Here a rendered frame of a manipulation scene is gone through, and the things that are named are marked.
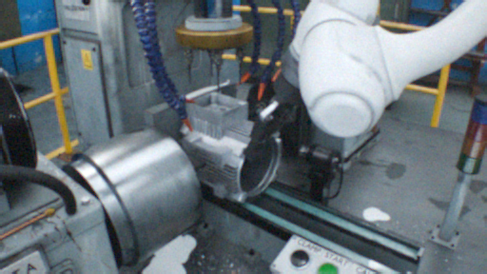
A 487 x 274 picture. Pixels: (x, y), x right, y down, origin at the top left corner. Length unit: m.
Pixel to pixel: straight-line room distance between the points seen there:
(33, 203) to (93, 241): 0.11
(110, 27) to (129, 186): 0.42
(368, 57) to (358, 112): 0.07
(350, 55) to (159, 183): 0.41
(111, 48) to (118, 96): 0.12
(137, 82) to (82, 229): 0.53
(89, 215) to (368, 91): 0.42
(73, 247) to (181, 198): 0.23
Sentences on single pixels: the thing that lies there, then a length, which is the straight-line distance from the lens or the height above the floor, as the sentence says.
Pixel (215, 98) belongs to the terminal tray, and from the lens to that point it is 1.01.
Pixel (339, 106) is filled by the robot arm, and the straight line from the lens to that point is 0.44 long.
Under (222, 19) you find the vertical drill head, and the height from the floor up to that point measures 1.36.
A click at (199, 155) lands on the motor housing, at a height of 1.04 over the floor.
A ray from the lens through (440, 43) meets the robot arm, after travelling 0.51.
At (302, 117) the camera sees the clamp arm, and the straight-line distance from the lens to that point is 0.96.
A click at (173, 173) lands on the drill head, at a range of 0.72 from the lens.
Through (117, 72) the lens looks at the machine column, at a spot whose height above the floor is 1.23.
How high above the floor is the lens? 1.49
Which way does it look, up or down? 26 degrees down
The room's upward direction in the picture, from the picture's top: straight up
